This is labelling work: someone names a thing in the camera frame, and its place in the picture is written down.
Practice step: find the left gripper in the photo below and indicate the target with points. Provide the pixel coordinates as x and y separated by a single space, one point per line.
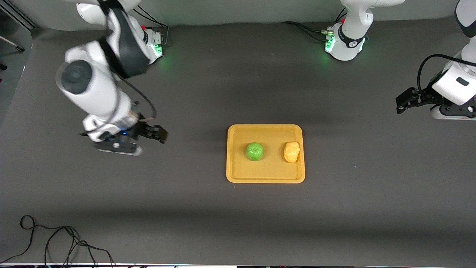
423 96

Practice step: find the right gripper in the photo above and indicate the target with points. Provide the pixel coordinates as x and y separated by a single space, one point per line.
142 130

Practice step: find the yellow potato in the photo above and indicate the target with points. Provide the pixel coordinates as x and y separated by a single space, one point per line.
291 152

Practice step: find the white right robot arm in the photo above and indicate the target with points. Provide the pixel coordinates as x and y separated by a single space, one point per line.
93 93

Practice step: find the orange plastic tray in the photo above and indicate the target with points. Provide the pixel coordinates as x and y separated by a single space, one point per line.
265 175

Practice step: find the thin metal rod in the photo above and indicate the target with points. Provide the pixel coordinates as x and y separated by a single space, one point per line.
11 42

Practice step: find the aluminium frame rail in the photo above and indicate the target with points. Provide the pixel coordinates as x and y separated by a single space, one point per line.
16 14

